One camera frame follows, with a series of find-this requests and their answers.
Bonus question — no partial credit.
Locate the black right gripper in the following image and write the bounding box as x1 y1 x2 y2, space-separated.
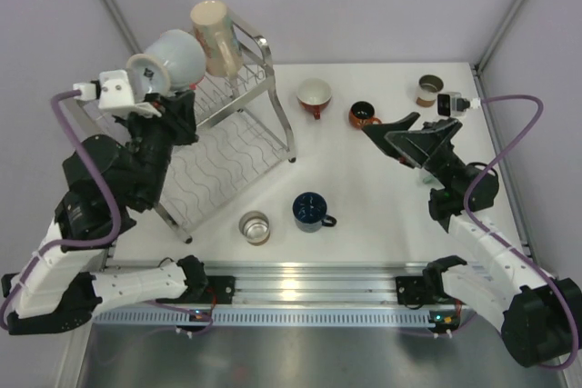
362 112 465 192

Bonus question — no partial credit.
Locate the tall beige floral mug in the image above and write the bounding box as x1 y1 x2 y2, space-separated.
190 0 244 78

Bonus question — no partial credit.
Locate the steel tumbler cork base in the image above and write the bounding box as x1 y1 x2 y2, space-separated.
238 211 270 246

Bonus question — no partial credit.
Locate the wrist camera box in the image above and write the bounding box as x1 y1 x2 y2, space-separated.
73 69 162 119
436 92 481 117

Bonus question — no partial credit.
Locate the small tumbler cork band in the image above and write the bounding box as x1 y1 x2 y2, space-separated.
416 75 444 107

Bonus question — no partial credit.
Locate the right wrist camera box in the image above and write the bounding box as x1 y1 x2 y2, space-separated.
436 92 481 117

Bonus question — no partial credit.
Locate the slotted cable duct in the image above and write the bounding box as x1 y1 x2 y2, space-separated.
95 307 442 328

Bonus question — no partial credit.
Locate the dark blue speckled mug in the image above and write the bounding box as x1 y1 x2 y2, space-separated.
292 192 337 233

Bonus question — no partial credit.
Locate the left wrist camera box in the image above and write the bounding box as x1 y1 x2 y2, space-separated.
73 69 162 119

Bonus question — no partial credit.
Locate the mint green cup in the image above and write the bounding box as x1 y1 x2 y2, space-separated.
418 169 436 184

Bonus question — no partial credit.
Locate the orange black round mug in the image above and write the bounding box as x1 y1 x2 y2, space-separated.
348 101 382 129

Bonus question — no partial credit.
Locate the light blue mug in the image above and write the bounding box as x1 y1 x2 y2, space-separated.
125 29 206 95

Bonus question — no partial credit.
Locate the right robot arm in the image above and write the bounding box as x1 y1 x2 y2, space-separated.
363 113 581 367

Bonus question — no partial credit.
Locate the stainless steel dish rack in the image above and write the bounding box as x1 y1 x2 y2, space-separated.
58 19 297 244

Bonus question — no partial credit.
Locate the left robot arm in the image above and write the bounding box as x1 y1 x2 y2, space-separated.
1 90 209 335

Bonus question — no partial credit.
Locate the red cup white interior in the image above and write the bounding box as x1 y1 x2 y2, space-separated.
296 78 332 120

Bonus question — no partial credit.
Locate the aluminium mounting rail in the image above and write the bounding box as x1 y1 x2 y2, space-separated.
75 261 567 307

